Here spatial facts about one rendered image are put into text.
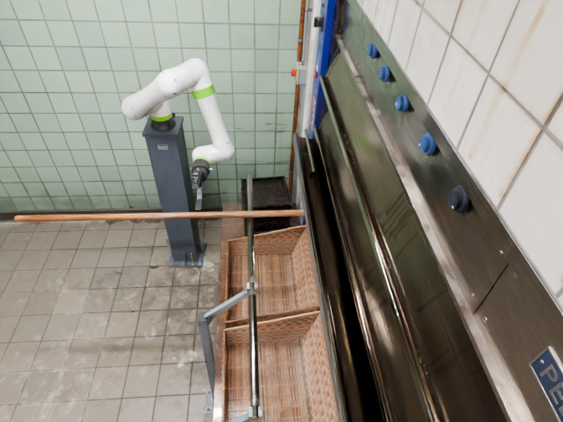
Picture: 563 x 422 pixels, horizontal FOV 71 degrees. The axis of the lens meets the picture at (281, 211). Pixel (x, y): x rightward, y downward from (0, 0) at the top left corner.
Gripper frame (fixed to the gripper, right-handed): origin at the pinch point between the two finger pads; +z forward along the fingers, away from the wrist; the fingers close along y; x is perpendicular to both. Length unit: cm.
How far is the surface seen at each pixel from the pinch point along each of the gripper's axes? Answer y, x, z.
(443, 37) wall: -104, -62, 71
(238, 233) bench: 61, -18, -33
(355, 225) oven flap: -34, -62, 52
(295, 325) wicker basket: 45, -47, 44
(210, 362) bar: 64, -5, 53
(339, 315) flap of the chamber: -23, -53, 80
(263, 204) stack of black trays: 32, -34, -29
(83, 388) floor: 119, 77, 39
